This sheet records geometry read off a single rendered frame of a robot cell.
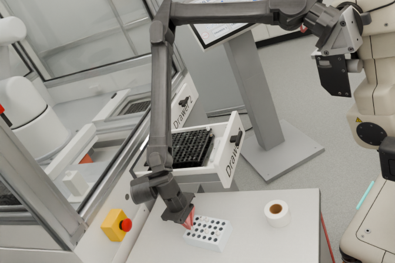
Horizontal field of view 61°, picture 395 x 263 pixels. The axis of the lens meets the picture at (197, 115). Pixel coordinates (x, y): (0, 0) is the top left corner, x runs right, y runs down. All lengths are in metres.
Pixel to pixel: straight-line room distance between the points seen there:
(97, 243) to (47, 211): 0.20
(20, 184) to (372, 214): 1.33
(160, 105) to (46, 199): 0.38
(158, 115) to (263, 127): 1.45
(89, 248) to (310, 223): 0.63
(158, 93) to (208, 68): 1.98
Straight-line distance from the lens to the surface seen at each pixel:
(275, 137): 2.42
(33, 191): 0.94
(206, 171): 1.09
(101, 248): 1.12
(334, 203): 2.07
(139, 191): 0.95
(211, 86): 3.01
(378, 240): 1.57
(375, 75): 1.23
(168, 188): 0.93
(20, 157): 0.92
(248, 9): 1.01
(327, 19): 0.98
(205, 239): 1.03
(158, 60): 1.01
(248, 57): 2.10
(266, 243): 1.01
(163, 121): 0.95
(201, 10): 1.04
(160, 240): 1.15
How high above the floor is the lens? 1.55
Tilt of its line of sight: 28 degrees down
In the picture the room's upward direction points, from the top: 24 degrees counter-clockwise
